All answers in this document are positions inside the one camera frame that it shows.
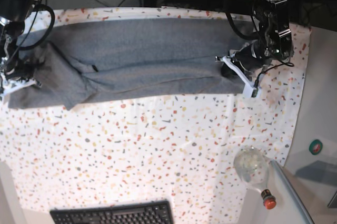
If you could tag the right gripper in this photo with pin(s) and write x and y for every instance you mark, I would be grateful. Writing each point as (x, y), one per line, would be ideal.
(19, 70)

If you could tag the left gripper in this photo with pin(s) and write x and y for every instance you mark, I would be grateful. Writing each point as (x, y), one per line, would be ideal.
(248, 59)

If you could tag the grey t-shirt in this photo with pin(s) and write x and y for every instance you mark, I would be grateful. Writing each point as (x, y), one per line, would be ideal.
(115, 60)

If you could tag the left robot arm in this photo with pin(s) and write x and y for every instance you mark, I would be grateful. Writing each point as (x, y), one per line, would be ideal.
(271, 39)

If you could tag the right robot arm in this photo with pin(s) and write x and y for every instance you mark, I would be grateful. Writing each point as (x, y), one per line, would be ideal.
(13, 16)

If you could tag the terrazzo patterned tablecloth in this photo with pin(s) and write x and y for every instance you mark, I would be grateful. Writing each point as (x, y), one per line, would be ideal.
(179, 148)

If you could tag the clear bottle with orange cap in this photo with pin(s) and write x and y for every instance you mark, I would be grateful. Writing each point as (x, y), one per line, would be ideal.
(253, 169)

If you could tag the green tape roll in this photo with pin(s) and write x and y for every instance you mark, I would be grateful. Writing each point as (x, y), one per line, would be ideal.
(315, 147)

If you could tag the grey metal bar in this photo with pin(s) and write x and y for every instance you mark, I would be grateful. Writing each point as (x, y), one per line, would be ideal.
(290, 208)

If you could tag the black keyboard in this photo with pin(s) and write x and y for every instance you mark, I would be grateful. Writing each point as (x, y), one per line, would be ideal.
(151, 212)

